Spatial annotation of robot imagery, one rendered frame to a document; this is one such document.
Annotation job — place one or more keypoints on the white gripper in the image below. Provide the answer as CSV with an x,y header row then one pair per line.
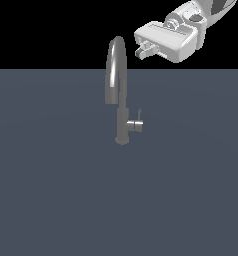
x,y
171,38

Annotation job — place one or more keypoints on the grey gooseneck faucet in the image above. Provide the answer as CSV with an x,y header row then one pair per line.
x,y
118,86

